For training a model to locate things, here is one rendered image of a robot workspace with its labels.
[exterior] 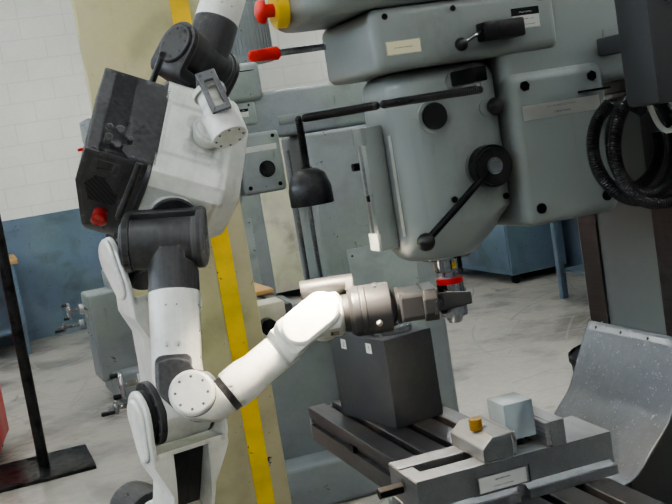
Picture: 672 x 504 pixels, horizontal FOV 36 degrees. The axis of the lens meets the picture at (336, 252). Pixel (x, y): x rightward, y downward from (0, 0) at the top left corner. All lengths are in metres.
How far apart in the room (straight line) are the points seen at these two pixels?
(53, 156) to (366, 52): 9.09
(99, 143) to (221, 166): 0.23
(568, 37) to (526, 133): 0.18
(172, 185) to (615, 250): 0.84
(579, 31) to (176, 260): 0.79
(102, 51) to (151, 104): 1.44
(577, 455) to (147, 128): 0.95
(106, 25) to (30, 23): 7.37
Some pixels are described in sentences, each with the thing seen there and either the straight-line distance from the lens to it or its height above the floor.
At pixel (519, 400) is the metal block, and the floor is 1.08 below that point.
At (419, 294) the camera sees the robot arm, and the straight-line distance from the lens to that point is 1.80.
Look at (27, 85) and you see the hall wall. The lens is 10.72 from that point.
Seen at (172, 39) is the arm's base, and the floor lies 1.78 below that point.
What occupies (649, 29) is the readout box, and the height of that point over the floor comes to 1.62.
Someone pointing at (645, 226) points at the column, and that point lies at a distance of 1.97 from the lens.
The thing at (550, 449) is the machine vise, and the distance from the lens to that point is 1.73.
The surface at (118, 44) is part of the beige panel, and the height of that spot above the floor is 1.93.
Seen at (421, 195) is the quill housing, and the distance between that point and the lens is 1.72.
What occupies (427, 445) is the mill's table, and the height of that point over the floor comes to 0.94.
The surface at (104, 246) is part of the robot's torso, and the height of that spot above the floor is 1.39.
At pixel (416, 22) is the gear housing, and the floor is 1.70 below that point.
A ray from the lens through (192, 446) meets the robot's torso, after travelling 2.34.
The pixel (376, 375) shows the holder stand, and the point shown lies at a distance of 2.17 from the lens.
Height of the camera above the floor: 1.55
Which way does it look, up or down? 7 degrees down
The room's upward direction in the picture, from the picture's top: 9 degrees counter-clockwise
